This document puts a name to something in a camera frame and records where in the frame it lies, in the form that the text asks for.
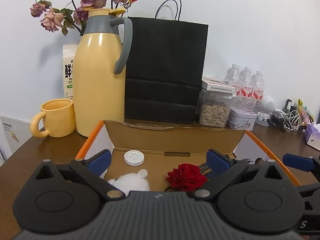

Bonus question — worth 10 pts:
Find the red artificial rose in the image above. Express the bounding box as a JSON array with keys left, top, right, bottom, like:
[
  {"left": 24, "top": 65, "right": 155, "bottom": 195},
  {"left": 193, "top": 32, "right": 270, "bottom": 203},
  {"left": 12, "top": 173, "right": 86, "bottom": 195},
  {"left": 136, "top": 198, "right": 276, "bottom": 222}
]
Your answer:
[{"left": 166, "top": 164, "right": 208, "bottom": 192}]

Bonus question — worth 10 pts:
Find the white round puck device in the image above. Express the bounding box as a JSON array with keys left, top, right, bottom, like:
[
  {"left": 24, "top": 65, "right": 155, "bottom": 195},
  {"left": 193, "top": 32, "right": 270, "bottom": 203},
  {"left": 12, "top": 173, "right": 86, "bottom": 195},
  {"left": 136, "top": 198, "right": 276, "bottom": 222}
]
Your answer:
[{"left": 124, "top": 150, "right": 145, "bottom": 166}]

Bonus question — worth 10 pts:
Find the purple white tissue box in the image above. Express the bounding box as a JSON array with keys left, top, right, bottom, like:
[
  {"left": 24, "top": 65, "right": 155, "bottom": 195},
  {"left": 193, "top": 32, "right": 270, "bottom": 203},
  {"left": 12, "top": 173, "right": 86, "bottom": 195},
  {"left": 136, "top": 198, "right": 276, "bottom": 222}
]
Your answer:
[{"left": 304, "top": 124, "right": 320, "bottom": 151}]

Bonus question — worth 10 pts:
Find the white metal tin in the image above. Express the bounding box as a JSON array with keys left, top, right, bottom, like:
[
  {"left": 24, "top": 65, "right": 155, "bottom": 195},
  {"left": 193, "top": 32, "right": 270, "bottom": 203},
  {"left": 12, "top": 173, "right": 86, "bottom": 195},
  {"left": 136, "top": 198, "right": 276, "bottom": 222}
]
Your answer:
[{"left": 227, "top": 108, "right": 257, "bottom": 131}]

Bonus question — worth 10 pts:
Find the clear seed container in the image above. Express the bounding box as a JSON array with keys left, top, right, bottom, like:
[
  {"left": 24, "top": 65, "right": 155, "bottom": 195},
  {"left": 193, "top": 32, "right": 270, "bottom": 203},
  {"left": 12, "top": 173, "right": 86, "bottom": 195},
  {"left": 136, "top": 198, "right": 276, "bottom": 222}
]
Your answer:
[{"left": 199, "top": 89, "right": 233, "bottom": 128}]

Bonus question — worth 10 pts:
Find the yellow ceramic mug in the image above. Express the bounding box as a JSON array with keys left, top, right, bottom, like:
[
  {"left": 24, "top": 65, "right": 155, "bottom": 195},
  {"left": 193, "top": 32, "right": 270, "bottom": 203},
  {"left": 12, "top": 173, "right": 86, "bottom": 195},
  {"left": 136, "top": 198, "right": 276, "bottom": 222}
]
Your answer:
[{"left": 30, "top": 99, "right": 75, "bottom": 138}]

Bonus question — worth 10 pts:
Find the red orange cardboard box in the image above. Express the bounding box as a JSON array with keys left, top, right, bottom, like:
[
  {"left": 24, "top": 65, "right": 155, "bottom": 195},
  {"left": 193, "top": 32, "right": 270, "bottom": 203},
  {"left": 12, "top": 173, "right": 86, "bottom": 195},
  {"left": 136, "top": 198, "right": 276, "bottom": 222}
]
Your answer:
[{"left": 76, "top": 120, "right": 300, "bottom": 191}]

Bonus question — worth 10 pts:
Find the white robot figurine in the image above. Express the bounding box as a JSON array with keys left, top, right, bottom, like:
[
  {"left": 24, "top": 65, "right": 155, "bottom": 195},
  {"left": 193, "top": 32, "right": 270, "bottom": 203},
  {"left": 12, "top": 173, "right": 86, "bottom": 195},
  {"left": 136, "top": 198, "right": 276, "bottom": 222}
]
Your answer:
[{"left": 256, "top": 96, "right": 274, "bottom": 127}]

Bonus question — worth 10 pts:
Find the water bottle middle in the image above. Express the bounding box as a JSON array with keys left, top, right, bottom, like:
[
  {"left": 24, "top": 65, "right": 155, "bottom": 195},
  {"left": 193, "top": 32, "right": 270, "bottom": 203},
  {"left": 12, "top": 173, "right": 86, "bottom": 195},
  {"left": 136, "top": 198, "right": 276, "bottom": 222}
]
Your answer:
[{"left": 238, "top": 67, "right": 253, "bottom": 110}]

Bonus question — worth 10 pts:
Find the water bottle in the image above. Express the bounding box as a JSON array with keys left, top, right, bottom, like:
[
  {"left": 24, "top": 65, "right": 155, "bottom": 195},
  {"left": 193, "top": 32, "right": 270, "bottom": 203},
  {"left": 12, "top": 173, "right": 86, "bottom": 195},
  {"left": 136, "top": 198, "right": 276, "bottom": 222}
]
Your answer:
[
  {"left": 252, "top": 70, "right": 265, "bottom": 113},
  {"left": 223, "top": 63, "right": 241, "bottom": 86},
  {"left": 238, "top": 67, "right": 253, "bottom": 110}
]

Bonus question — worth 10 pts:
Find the yellow thermos jug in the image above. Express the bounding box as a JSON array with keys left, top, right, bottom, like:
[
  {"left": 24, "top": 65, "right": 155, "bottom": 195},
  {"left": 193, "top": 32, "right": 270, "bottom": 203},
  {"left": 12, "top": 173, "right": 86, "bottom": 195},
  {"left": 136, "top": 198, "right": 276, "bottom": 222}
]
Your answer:
[{"left": 73, "top": 7, "right": 133, "bottom": 137}]

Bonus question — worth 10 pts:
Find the white flat box on container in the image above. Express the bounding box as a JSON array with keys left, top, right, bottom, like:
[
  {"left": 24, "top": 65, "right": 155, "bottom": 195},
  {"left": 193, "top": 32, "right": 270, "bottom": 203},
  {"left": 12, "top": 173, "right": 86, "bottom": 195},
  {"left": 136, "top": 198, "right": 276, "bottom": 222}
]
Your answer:
[{"left": 202, "top": 76, "right": 236, "bottom": 95}]

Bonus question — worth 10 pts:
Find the water bottle right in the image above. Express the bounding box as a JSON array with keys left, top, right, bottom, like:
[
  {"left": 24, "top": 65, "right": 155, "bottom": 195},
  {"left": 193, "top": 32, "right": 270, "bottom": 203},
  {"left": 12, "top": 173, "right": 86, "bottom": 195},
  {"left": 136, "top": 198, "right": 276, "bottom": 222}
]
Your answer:
[{"left": 252, "top": 70, "right": 265, "bottom": 113}]

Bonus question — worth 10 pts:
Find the water bottle left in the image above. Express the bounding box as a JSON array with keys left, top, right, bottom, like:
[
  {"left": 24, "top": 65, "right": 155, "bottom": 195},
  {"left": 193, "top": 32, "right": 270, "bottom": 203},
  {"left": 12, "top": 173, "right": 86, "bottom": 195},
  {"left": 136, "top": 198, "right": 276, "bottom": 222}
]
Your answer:
[{"left": 223, "top": 63, "right": 241, "bottom": 86}]

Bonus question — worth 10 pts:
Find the black paper shopping bag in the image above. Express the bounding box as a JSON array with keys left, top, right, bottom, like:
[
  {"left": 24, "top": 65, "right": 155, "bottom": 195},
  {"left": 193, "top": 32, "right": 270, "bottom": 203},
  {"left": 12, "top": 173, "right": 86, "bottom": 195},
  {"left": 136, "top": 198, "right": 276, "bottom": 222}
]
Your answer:
[{"left": 124, "top": 0, "right": 209, "bottom": 126}]

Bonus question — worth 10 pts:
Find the white milk carton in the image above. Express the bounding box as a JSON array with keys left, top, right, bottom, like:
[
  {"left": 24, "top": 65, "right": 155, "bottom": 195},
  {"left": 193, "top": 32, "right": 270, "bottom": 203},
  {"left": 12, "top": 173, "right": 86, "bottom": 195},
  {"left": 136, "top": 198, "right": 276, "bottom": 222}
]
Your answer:
[{"left": 62, "top": 44, "right": 78, "bottom": 100}]

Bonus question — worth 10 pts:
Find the dried pink rose bouquet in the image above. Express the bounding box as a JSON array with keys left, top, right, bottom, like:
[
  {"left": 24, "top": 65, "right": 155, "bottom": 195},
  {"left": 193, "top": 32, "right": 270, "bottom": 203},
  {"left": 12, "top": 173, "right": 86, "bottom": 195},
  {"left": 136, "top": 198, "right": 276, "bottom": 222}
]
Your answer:
[{"left": 30, "top": 0, "right": 138, "bottom": 36}]

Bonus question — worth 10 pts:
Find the tangled cables pile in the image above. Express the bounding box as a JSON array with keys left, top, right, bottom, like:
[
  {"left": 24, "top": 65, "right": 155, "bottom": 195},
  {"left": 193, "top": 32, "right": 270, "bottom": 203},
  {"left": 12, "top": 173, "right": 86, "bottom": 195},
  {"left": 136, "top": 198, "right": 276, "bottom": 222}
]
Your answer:
[{"left": 268, "top": 98, "right": 316, "bottom": 133}]

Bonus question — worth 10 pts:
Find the white board leaning on wall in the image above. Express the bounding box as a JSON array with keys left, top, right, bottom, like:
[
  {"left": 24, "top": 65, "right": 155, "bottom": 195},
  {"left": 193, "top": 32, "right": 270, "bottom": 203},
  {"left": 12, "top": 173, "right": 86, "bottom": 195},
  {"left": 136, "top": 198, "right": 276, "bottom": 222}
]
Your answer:
[{"left": 1, "top": 116, "right": 32, "bottom": 153}]

